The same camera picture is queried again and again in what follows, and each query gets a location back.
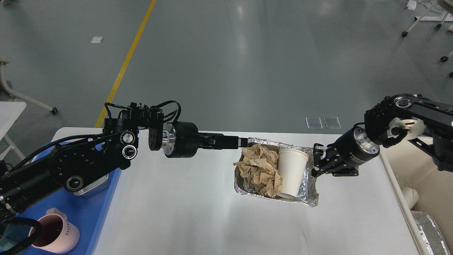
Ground left clear floor plate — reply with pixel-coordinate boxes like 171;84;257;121
305;117;323;129

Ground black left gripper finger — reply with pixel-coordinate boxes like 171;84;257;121
199;132;248;150

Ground blue plastic tray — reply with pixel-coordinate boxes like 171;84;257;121
7;142;122;255

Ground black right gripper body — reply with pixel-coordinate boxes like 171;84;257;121
329;126;380;176

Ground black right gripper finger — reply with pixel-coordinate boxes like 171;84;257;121
311;162;342;177
313;143;335;167

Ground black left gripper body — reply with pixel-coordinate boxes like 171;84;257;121
163;121;201;158

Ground white side table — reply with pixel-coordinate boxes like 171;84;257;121
0;57;58;160

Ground white floor sticker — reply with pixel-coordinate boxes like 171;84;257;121
90;36;104;44

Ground clear floor plate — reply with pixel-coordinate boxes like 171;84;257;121
305;117;323;129
323;117;342;129

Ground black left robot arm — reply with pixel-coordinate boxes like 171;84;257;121
0;100;248;255

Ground foil tray in bin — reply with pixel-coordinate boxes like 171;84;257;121
411;210;451;255

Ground aluminium foil tray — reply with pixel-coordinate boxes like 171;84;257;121
234;137;319;207

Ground stainless steel rectangular container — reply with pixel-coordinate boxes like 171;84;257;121
73;174;110;199

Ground beige plastic bin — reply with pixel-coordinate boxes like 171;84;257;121
379;141;453;255

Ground teal yellow cup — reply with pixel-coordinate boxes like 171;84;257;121
0;224;23;253

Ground white object in bin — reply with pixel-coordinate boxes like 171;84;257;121
401;187;419;209

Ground right clear floor plate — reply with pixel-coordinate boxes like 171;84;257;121
323;117;342;129

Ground white paper cup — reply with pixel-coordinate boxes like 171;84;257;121
277;148;309;200

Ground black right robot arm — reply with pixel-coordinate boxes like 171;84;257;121
311;94;453;177

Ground pink ribbed mug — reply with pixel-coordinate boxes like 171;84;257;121
32;207;80;254

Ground brown paper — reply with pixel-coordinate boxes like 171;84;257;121
233;144;283;198

